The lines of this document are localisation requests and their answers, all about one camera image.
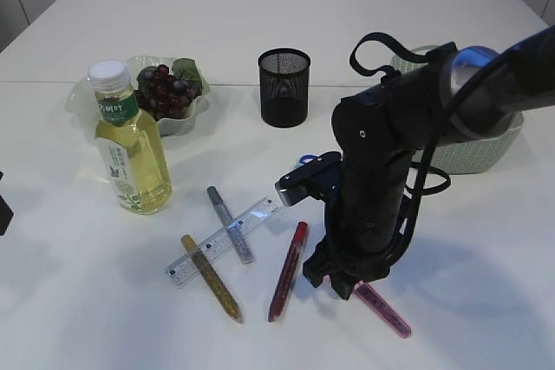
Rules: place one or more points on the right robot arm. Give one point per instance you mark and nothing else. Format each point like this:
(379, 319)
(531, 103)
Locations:
(387, 136)

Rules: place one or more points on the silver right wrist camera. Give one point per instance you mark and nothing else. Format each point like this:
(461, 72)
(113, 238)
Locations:
(319, 179)

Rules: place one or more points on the gold glitter pen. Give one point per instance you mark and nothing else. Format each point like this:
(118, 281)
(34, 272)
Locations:
(212, 279)

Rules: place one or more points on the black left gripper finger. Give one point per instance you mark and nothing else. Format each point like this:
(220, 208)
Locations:
(6, 215)

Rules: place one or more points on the blue scissors with sheath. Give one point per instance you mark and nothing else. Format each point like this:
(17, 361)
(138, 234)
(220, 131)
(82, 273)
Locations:
(305, 159)

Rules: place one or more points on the yellow tea bottle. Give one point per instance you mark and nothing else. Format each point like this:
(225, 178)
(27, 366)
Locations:
(128, 140)

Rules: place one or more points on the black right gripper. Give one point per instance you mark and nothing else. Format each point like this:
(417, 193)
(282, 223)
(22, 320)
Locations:
(361, 224)

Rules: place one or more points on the red glitter pen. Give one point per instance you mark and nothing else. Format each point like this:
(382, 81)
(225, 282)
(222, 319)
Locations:
(288, 272)

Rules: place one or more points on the green wavy plastic plate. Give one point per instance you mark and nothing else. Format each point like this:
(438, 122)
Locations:
(82, 103)

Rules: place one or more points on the pink scissors with sheath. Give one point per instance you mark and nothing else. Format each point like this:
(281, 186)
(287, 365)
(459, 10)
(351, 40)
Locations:
(370, 297)

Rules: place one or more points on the silver glitter pen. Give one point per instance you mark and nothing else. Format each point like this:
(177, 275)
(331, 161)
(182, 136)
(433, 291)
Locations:
(235, 235)

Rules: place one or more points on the clear plastic ruler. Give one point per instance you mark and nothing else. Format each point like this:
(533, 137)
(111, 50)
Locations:
(182, 271)

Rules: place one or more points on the purple grape bunch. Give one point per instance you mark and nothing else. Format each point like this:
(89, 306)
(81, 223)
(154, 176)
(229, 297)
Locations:
(168, 91)

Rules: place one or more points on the black mesh pen holder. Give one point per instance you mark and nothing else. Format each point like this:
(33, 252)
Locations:
(283, 87)

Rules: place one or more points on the green woven plastic basket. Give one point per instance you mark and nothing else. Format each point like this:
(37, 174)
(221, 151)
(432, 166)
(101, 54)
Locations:
(476, 156)

